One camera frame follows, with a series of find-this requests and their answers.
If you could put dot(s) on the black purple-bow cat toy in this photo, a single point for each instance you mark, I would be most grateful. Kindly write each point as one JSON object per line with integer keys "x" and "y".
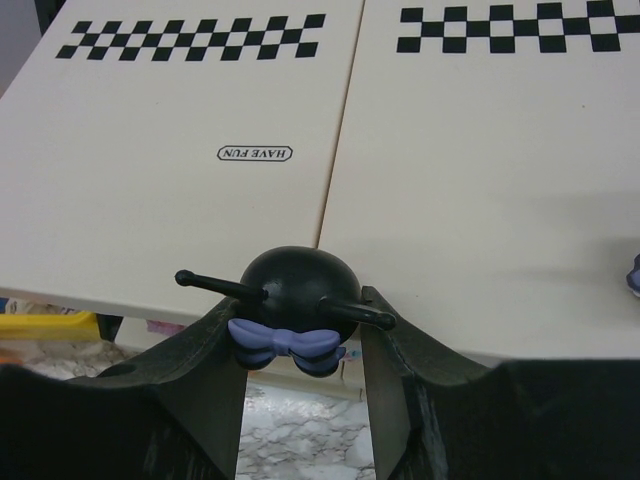
{"x": 295, "y": 302}

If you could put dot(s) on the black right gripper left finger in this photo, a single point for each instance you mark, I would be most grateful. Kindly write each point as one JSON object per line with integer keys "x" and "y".
{"x": 171, "y": 412}

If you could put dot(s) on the yellow plastic shopping basket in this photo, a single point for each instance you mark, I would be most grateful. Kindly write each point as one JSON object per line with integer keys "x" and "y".
{"x": 81, "y": 326}

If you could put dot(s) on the black purple cat toy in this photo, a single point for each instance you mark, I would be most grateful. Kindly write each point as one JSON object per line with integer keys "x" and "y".
{"x": 633, "y": 277}

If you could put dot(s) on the beige three-tier shelf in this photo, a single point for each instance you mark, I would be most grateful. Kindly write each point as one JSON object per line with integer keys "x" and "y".
{"x": 475, "y": 161}

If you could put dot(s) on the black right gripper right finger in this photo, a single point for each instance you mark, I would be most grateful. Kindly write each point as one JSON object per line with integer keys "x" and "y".
{"x": 436, "y": 414}

